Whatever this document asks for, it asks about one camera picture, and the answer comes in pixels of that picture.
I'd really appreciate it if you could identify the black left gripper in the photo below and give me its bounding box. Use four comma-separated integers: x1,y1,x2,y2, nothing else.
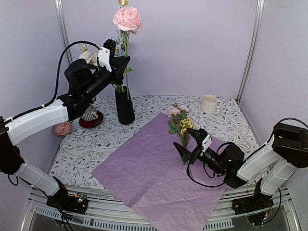
84,55,130,100

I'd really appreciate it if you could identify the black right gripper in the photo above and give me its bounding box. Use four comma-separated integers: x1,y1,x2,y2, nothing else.
174,128,227,177

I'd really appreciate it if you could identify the yellow small flower sprig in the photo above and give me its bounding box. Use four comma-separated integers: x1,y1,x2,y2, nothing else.
180,117,195,148

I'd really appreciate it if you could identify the white rose flower stem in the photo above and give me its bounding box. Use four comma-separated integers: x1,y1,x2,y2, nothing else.
79,44,98,66

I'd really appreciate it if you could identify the pink rose flower stem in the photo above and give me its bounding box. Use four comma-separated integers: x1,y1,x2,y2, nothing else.
168,103,189,136

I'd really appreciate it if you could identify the purple pink wrapping paper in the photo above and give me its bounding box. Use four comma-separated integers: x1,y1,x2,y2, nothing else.
91,113,226,231

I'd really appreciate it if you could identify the blue poppy flower stem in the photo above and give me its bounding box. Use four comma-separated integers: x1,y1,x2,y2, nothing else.
115,29,125,57

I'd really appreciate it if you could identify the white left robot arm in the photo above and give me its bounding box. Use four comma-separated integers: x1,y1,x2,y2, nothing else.
0,56,130,209

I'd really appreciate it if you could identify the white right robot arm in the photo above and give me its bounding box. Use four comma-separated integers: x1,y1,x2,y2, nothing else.
173,119,308,210

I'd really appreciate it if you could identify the black tapered vase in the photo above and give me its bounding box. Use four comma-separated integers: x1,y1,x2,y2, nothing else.
115,86,135,125

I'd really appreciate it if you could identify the cream ceramic mug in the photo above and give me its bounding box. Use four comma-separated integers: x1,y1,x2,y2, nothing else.
201,95,222,114

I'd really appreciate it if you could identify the striped grey teacup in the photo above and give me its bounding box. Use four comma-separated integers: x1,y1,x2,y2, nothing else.
81,105,98,122

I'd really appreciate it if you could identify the red lacquer saucer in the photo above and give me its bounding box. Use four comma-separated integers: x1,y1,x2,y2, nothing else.
79,112,103,128

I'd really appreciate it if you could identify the floral patterned tablecloth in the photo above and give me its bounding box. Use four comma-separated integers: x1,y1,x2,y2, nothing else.
49,96,259,190

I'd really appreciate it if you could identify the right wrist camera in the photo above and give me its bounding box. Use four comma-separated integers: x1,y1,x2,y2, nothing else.
197,128,212,153

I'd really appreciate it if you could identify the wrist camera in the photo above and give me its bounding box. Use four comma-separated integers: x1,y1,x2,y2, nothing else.
197,128,212,153
97,38,116,72

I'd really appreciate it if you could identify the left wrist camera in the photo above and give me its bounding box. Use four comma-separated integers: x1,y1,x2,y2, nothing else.
97,38,116,72

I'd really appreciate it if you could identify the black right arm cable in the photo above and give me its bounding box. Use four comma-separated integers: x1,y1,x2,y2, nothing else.
186,143,231,188

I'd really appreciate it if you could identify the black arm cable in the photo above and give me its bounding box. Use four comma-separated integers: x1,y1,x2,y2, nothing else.
186,143,231,188
9,41,101,121

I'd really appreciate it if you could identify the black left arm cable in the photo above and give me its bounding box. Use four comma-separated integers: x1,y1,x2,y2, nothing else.
9,41,101,121

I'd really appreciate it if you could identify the left aluminium frame post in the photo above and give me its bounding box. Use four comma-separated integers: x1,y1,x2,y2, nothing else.
54,0,74,64

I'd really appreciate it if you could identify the aluminium frame post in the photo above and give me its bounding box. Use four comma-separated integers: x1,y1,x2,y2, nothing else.
54,0,74,64
236,0,265,104

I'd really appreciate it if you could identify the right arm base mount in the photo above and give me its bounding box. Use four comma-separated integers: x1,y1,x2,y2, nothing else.
232,179,274,226

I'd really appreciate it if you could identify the aluminium front rail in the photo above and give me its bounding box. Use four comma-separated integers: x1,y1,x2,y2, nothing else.
21,186,301,231

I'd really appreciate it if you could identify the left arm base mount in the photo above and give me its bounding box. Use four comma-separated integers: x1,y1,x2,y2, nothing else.
46,177,89,215

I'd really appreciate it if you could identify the right aluminium frame post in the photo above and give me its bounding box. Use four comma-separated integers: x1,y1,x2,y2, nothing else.
236,0,265,104

